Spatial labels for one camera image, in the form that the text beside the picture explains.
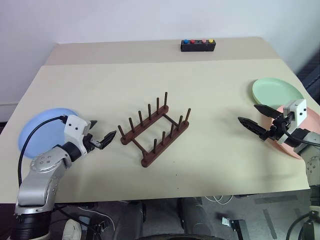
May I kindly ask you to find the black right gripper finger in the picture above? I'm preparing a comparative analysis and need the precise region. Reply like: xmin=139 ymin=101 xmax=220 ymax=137
xmin=253 ymin=104 xmax=285 ymax=119
xmin=237 ymin=116 xmax=267 ymax=140

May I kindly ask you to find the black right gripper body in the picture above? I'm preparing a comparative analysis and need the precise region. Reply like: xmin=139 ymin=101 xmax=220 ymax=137
xmin=259 ymin=111 xmax=294 ymax=141

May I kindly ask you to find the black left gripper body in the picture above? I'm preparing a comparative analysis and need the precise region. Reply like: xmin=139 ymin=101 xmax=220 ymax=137
xmin=80 ymin=124 xmax=103 ymax=154

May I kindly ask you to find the green plate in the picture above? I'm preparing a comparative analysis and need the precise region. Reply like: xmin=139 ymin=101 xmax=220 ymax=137
xmin=251 ymin=78 xmax=305 ymax=106

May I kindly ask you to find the pink-red plate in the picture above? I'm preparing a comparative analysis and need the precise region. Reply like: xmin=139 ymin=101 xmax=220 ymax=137
xmin=257 ymin=104 xmax=318 ymax=161

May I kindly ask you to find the blue plate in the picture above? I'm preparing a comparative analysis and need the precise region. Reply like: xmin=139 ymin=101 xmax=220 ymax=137
xmin=16 ymin=107 xmax=81 ymax=160

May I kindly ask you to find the brown wooden dish rack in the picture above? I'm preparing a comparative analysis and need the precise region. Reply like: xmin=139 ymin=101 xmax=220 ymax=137
xmin=117 ymin=91 xmax=193 ymax=169

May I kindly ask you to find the large beige table mat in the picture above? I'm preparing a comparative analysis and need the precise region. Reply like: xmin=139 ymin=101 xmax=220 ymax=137
xmin=0 ymin=57 xmax=314 ymax=205

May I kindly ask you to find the dark woven-pattern object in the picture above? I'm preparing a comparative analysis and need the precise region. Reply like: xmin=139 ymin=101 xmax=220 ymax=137
xmin=296 ymin=52 xmax=320 ymax=89

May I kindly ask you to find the white sneaker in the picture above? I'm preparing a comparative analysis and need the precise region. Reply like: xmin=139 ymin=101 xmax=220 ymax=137
xmin=61 ymin=219 xmax=83 ymax=240

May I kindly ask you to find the black button box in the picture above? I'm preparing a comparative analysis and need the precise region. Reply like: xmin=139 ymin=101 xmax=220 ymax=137
xmin=180 ymin=38 xmax=216 ymax=53

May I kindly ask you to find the black table foot with caster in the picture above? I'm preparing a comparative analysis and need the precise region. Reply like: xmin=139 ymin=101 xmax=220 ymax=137
xmin=216 ymin=212 xmax=247 ymax=240

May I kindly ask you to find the dark grey rounded shape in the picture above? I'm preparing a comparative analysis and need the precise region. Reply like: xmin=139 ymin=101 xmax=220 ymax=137
xmin=176 ymin=197 xmax=217 ymax=237

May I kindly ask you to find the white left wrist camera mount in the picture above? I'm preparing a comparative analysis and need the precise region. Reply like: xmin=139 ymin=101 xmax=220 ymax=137
xmin=63 ymin=114 xmax=92 ymax=155

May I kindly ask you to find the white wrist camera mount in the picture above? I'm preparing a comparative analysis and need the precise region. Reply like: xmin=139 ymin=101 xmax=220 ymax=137
xmin=279 ymin=98 xmax=308 ymax=146
xmin=63 ymin=114 xmax=92 ymax=155

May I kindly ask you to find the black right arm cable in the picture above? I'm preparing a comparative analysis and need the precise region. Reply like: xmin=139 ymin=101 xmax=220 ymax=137
xmin=283 ymin=129 xmax=320 ymax=147

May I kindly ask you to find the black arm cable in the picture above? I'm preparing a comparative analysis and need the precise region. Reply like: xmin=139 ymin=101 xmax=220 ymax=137
xmin=283 ymin=129 xmax=320 ymax=147
xmin=17 ymin=114 xmax=68 ymax=188

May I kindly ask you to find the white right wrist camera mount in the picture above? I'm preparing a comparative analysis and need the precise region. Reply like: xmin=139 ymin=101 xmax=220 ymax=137
xmin=279 ymin=98 xmax=308 ymax=146

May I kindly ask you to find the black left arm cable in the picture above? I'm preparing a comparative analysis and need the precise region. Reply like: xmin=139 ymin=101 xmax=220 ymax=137
xmin=17 ymin=114 xmax=68 ymax=188

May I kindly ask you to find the thin white cable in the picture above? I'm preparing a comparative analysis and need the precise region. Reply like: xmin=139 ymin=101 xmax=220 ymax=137
xmin=203 ymin=194 xmax=235 ymax=205

